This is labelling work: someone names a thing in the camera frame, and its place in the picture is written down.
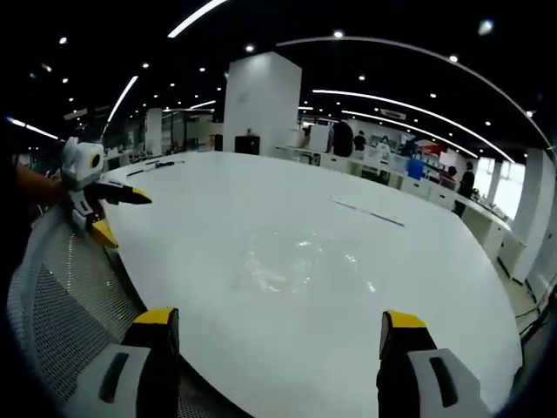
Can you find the black tool on table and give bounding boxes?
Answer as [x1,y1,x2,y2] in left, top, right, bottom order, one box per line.
[125,159,186,178]

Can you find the narrow white pillar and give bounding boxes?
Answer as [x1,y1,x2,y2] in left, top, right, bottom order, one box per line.
[144,107,164,157]

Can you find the grey mesh chair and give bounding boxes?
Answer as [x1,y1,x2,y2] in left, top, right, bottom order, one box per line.
[7,202,245,418]

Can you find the pile of clear food packaging bags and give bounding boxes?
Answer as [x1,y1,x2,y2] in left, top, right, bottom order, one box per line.
[232,228,378,300]

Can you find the white pillar by window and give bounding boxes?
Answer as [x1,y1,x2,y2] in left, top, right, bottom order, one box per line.
[511,147,557,283]

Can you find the black box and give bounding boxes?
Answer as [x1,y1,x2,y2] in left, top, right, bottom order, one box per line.
[234,134,261,155]

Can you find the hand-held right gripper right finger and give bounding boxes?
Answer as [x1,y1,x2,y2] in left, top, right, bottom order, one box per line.
[375,309,493,418]

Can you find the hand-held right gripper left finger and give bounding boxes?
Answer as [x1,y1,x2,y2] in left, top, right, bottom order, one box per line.
[64,307,181,418]

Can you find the wide white pillar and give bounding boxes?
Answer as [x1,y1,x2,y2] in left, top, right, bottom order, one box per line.
[223,51,303,157]

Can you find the long ceiling light strip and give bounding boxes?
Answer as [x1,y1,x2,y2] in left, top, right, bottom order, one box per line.
[100,75,140,139]
[312,89,517,165]
[167,0,230,39]

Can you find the long thin metal strip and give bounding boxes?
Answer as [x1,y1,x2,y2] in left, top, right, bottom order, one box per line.
[327,197,406,228]

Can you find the black floor cables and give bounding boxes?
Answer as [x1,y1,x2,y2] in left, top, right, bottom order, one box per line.
[514,285,557,339]

